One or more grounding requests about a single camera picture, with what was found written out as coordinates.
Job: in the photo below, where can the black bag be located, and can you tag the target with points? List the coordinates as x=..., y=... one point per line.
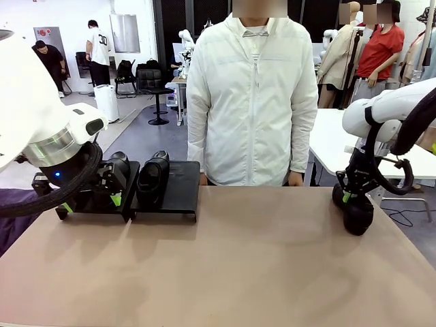
x=148, y=64

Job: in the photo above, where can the white table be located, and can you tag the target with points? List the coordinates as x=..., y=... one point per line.
x=330, y=143

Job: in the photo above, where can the tall black bar chair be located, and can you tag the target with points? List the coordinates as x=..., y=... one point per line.
x=81, y=63

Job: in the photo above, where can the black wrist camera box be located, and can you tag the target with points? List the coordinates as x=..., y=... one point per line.
x=41, y=184

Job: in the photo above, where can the black backpack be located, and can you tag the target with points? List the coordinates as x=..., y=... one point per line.
x=124, y=69

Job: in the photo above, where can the scuffed black metal shoe stand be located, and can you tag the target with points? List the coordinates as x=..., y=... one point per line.
x=184, y=190

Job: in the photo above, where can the person's right hand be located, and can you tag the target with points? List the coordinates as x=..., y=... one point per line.
x=203, y=180

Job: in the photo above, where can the purple cloth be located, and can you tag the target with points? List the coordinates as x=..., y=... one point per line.
x=10, y=235

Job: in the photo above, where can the grey door with red sign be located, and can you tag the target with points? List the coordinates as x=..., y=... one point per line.
x=58, y=35

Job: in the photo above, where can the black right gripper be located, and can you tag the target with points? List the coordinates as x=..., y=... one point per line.
x=362, y=170

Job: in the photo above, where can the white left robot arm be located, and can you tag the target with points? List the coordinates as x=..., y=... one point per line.
x=27, y=102

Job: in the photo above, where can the black camera tripod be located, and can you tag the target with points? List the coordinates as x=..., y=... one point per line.
x=356, y=44

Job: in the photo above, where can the mannequin in beige coat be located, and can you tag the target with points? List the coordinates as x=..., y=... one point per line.
x=335, y=58

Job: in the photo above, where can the quilted black bar stool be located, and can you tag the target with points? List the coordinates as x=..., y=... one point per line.
x=150, y=80

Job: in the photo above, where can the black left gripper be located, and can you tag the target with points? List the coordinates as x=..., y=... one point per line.
x=75, y=173

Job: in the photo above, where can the person's left hand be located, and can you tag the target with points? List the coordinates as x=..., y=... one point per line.
x=295, y=178

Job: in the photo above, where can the person's left forearm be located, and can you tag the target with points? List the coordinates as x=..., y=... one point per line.
x=303, y=136

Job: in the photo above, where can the person in white jacket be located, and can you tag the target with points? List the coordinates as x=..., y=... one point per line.
x=252, y=102

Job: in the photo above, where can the background desk with equipment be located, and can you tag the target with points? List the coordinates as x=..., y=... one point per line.
x=178, y=98

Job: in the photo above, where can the white air purifier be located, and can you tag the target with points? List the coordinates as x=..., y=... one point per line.
x=106, y=102

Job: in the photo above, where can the crouching person in black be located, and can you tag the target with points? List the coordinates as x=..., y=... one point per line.
x=51, y=58

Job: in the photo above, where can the man in number 30 jersey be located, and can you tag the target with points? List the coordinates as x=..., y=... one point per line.
x=98, y=44

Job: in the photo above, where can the grey wall panel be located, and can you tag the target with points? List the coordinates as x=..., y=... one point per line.
x=124, y=34

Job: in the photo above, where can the beige hanging garment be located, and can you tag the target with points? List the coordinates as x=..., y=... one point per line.
x=412, y=58

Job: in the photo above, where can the light blue hanging garment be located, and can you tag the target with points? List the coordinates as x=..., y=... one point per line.
x=431, y=64

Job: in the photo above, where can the person's right forearm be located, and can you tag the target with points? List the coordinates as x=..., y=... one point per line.
x=195, y=150

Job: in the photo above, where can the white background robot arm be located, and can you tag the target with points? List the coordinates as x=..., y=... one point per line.
x=328, y=35
x=185, y=35

